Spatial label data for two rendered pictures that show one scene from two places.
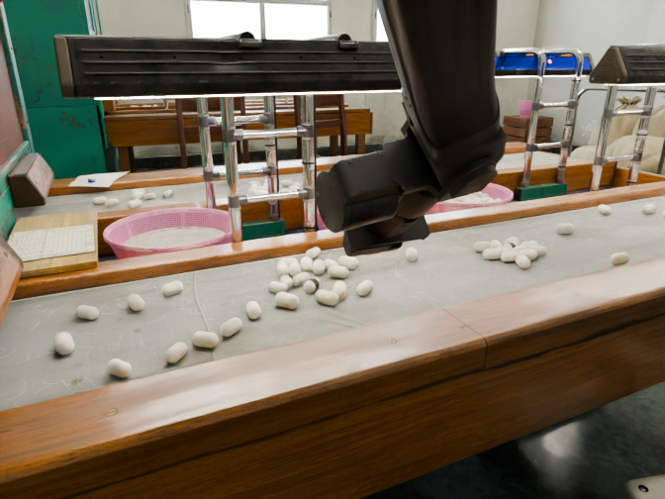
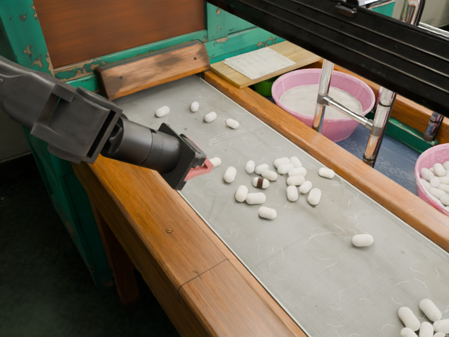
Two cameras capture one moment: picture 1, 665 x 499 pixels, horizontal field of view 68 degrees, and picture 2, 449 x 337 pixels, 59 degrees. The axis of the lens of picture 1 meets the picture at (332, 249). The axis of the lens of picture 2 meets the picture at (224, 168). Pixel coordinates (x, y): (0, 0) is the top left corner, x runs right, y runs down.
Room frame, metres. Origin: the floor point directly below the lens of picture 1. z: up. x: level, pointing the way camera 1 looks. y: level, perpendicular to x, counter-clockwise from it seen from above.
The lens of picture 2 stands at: (0.52, -0.54, 1.30)
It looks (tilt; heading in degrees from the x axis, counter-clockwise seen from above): 40 degrees down; 79
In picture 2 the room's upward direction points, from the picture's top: straight up
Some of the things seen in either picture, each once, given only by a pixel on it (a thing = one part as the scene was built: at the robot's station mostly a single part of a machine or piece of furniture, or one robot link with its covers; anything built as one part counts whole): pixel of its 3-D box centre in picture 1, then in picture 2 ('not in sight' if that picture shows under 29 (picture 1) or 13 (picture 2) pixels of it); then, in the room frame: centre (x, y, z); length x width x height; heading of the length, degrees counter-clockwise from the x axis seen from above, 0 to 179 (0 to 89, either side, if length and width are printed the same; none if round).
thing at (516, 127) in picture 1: (526, 127); not in sight; (6.35, -2.46, 0.32); 0.42 x 0.42 x 0.64; 20
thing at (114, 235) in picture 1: (176, 247); (319, 107); (0.95, 0.32, 0.72); 0.27 x 0.27 x 0.10
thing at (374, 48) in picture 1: (296, 65); (307, 13); (0.77, 0.05, 1.08); 0.62 x 0.08 x 0.07; 114
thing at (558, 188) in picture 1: (530, 123); not in sight; (1.61, -0.64, 0.90); 0.20 x 0.19 x 0.45; 114
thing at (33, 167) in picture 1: (34, 176); not in sight; (1.15, 0.71, 0.83); 0.30 x 0.06 x 0.07; 24
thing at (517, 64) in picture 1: (519, 63); not in sight; (1.68, -0.60, 1.08); 0.62 x 0.08 x 0.07; 114
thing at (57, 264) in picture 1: (52, 240); (268, 61); (0.86, 0.52, 0.77); 0.33 x 0.15 x 0.01; 24
